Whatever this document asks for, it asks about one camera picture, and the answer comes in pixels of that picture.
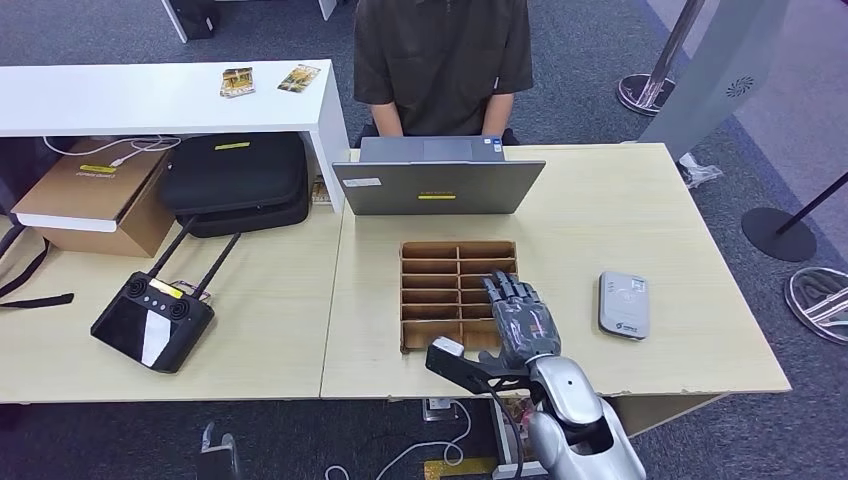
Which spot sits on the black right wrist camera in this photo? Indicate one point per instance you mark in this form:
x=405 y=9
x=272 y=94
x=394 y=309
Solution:
x=457 y=368

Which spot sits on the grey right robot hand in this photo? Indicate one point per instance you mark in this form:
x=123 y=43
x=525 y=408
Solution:
x=526 y=328

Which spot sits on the patterned ID card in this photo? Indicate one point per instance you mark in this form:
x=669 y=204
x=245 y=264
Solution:
x=299 y=78

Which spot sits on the person's right forearm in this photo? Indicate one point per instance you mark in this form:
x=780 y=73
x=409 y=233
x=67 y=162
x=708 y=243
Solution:
x=387 y=119

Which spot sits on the grey card reader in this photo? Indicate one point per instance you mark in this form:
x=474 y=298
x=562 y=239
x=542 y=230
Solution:
x=624 y=305

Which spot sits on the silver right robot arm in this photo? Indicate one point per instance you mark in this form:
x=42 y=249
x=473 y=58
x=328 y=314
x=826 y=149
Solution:
x=576 y=424

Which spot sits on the brown cardboard box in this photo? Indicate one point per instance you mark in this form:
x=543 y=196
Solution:
x=86 y=199

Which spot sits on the plastic wrapped disc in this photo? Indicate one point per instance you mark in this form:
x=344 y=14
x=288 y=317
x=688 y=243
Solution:
x=821 y=305

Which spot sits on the small patterned box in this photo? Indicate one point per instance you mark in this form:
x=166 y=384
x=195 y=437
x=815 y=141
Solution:
x=321 y=192

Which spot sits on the yellow floor tape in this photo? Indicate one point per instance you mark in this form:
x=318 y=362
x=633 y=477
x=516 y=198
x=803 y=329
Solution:
x=457 y=469

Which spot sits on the wooden card organizer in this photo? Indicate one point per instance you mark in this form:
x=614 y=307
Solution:
x=437 y=291

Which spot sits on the grey laptop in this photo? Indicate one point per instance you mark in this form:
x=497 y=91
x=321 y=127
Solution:
x=437 y=185

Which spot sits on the person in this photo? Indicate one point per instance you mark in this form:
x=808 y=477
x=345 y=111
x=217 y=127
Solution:
x=444 y=66

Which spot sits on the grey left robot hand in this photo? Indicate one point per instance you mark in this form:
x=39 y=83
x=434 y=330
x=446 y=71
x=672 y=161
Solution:
x=218 y=457

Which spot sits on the black remote controller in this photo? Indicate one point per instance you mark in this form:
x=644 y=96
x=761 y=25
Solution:
x=152 y=324

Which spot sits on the patterned card stack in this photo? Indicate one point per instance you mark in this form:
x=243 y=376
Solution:
x=237 y=83

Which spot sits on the white drawer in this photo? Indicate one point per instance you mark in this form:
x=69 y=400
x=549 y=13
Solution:
x=501 y=430

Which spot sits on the white desk shelf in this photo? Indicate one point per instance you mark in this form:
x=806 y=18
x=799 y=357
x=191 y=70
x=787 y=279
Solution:
x=152 y=99

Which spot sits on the chrome stanchion post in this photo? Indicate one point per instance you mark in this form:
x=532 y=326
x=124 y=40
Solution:
x=646 y=93

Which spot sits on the floor power socket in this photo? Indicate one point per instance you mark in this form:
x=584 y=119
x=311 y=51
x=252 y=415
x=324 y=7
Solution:
x=438 y=409

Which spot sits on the black box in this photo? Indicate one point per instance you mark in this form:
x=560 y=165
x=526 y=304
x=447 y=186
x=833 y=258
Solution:
x=195 y=20

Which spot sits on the black stand with round base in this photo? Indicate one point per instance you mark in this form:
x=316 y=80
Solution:
x=775 y=235

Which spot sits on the clear plastic bag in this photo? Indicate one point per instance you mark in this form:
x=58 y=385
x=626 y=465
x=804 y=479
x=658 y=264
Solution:
x=699 y=173

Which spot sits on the person's left forearm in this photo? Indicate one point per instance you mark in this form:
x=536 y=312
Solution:
x=498 y=116

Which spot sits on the black zip case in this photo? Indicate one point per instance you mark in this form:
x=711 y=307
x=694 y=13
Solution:
x=235 y=175

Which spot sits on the grey kiosk panel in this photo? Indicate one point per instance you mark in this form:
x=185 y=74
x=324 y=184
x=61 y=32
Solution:
x=715 y=79

